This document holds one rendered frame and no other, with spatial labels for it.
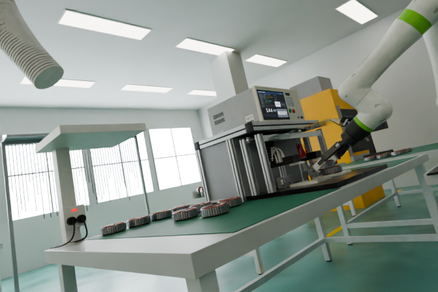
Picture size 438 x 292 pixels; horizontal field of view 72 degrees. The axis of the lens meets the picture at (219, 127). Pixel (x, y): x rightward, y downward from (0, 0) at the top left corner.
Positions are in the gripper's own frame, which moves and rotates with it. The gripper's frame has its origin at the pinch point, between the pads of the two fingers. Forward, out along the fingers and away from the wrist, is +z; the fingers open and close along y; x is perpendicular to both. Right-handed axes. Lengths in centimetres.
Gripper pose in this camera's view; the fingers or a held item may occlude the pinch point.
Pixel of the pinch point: (322, 165)
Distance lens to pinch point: 152.1
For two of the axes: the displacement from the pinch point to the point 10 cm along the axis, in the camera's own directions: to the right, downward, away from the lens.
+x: -5.2, -6.9, 5.0
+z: -4.7, 7.2, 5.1
